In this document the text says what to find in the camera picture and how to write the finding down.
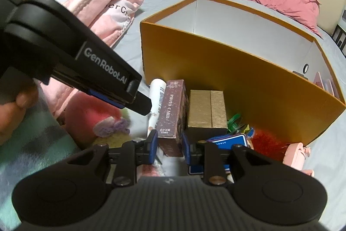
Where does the orange cardboard box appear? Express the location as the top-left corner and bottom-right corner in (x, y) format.
(140, 0), (346, 146)

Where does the pink quilt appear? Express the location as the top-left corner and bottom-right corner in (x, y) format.
(24, 0), (146, 123)

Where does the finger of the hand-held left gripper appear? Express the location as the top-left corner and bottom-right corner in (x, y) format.
(86, 79), (152, 116)

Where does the black and white nightstand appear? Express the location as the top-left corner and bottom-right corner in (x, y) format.
(332, 8), (346, 58)

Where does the purple and yellow crocheted toy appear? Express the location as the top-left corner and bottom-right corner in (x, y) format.
(92, 117), (136, 146)

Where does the green clip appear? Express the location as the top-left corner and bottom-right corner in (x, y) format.
(226, 113), (248, 134)

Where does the white tube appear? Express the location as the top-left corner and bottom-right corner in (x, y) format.
(147, 79), (166, 139)

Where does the blue card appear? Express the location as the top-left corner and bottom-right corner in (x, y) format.
(188, 134), (249, 174)

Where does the grey bed sheet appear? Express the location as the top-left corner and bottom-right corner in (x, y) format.
(111, 0), (346, 221)

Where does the pink board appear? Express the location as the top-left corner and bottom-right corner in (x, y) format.
(324, 79), (340, 99)
(313, 71), (326, 91)

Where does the pink plastic toy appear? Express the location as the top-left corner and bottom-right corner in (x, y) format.
(282, 142), (315, 176)

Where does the pink plush ball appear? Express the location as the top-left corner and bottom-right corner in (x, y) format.
(65, 90), (122, 142)

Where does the gold box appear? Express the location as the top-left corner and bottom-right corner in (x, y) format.
(187, 90), (228, 130)

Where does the red fluffy toy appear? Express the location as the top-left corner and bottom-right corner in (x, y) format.
(247, 127), (290, 164)

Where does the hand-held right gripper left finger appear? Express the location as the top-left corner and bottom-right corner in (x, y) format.
(66, 129), (159, 187)

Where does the teal striped blanket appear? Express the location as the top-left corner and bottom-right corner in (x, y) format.
(0, 85), (82, 221)

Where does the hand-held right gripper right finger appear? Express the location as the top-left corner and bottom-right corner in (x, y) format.
(182, 134), (283, 185)

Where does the person's left hand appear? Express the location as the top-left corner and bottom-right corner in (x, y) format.
(0, 82), (40, 145)

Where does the maroon card box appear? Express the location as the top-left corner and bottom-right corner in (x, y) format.
(156, 79), (189, 157)

